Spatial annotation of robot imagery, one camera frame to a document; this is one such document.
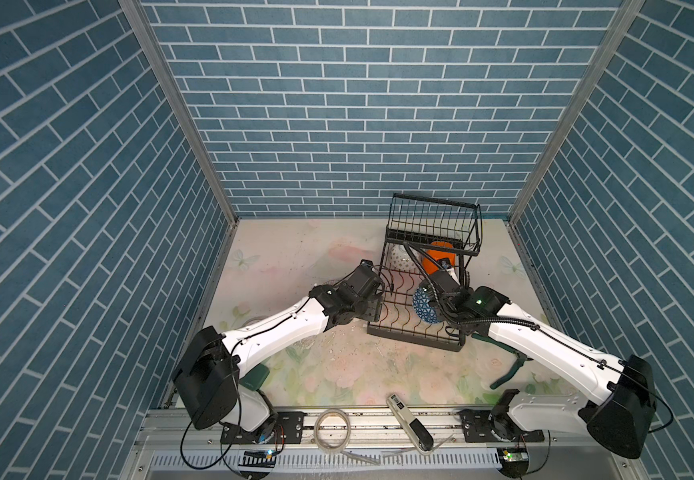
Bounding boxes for blue triangle patterned bowl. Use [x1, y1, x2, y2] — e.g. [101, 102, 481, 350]
[412, 286, 441, 325]

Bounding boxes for orange plastic bowl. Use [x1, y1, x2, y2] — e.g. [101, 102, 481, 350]
[422, 241, 456, 275]

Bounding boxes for black wire dish rack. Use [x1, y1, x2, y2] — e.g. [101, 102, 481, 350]
[367, 193, 483, 352]

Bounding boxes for green patterned ceramic bowl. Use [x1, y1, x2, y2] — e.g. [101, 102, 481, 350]
[388, 244, 416, 273]

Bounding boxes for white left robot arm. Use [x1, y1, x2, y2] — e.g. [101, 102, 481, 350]
[172, 260, 382, 443]

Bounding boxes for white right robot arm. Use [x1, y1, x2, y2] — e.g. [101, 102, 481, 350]
[421, 270, 662, 459]

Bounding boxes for dark green sponge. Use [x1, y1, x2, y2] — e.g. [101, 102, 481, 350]
[240, 364, 270, 391]

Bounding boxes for black silver handheld scanner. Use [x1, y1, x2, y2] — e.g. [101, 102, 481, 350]
[387, 394, 434, 453]

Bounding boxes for green handled pliers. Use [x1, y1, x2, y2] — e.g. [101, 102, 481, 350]
[471, 334, 529, 390]

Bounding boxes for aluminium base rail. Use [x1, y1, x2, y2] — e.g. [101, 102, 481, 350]
[121, 406, 643, 479]

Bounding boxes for coiled clear cable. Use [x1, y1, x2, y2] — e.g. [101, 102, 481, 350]
[312, 408, 352, 452]

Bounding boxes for aluminium corner post left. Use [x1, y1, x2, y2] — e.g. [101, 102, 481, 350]
[119, 0, 238, 228]

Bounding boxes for aluminium corner post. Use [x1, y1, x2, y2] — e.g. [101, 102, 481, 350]
[507, 0, 645, 230]
[119, 0, 238, 228]

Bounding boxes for aluminium corner post right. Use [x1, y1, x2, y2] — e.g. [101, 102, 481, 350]
[507, 0, 645, 230]

